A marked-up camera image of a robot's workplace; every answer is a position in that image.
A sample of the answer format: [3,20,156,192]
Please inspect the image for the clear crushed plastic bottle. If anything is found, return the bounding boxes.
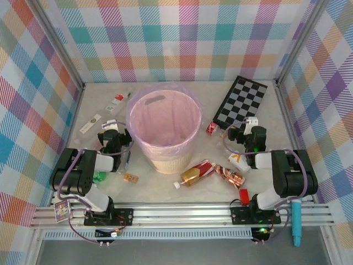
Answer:
[216,129,231,151]

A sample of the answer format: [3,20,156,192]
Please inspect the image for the clear bottle blue cap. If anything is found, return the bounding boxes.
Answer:
[117,150,132,175]

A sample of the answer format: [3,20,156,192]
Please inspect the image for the white cup orange print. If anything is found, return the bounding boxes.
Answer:
[227,153,250,173]

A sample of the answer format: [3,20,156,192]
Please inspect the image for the crushed red can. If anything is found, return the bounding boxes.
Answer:
[206,121,220,136]

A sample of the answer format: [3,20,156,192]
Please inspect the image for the clear bottle gold emblem label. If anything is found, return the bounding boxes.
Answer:
[74,113,103,144]

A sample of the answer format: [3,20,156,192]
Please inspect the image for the clear bottle red green label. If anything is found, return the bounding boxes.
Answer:
[104,92,133,115]

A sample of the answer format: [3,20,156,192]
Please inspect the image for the purple translucent bin liner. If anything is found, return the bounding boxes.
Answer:
[126,82,202,162]

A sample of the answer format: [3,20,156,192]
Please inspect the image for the orange wrapper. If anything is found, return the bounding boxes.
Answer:
[213,164,246,190]

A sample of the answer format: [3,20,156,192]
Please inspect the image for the green bottle yellow cap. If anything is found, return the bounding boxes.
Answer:
[92,170,109,183]

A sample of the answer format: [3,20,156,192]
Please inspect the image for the cream plastic waste bin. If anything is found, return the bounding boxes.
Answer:
[127,85,201,174]

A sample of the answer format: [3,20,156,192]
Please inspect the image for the gold red foil packet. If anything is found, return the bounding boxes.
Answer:
[173,159,215,190]

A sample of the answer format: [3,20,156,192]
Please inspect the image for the black grey chessboard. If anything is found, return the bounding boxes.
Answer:
[212,76,269,130]

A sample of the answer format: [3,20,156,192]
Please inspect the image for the red block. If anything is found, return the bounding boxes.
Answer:
[238,189,250,205]

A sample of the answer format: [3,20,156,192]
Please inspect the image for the small picture card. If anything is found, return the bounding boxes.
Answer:
[54,200,69,224]

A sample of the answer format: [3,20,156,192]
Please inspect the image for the teal plastic tool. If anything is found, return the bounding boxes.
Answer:
[291,200,303,248]

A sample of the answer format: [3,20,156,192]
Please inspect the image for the small black controller board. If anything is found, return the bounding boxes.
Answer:
[250,226,272,243]
[95,228,124,240]

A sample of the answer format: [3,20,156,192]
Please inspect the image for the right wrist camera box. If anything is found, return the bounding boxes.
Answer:
[244,116,260,135]

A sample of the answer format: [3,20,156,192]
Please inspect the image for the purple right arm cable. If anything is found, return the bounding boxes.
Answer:
[222,118,307,245]

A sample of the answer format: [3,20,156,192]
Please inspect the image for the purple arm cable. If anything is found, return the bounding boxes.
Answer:
[222,118,307,245]
[56,120,136,245]

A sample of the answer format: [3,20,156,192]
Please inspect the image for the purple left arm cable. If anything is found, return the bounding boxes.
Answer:
[56,120,136,245]

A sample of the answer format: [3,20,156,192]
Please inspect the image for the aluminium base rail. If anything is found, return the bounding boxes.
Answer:
[30,203,339,229]

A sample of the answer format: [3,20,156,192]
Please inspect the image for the white slotted cable duct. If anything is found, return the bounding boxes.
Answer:
[44,230,253,241]

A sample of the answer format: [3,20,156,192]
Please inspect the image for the aluminium frame post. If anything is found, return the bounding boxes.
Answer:
[275,0,330,88]
[33,0,85,93]

